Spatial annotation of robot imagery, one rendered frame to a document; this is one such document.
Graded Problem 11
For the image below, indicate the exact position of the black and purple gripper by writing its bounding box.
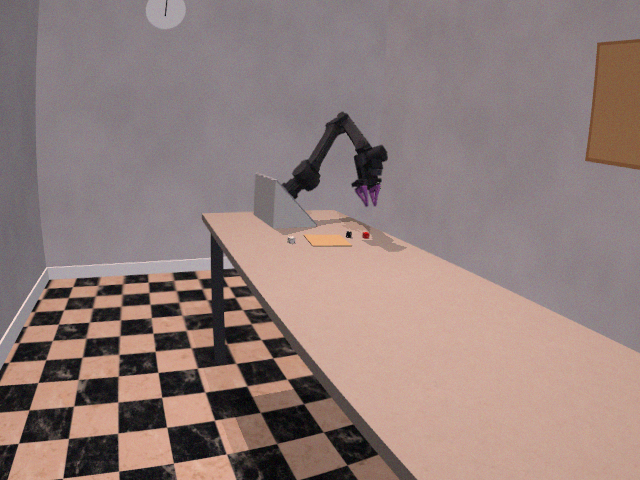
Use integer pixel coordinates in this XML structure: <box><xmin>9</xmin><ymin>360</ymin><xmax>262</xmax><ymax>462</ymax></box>
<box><xmin>351</xmin><ymin>178</ymin><xmax>382</xmax><ymax>207</ymax></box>

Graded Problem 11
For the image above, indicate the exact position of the tan mat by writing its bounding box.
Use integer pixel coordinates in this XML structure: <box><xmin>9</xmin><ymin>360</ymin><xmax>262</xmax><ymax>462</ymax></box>
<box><xmin>304</xmin><ymin>235</ymin><xmax>352</xmax><ymax>247</ymax></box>

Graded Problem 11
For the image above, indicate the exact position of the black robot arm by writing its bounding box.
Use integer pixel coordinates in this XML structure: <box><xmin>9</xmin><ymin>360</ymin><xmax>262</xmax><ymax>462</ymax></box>
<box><xmin>282</xmin><ymin>112</ymin><xmax>388</xmax><ymax>199</ymax></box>

